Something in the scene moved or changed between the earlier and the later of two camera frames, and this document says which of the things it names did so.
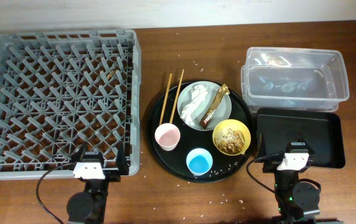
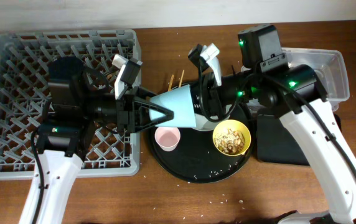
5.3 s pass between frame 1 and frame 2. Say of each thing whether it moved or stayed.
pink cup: stayed
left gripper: moved
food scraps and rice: stayed
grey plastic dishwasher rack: stayed
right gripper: moved
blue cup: moved
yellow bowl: stayed
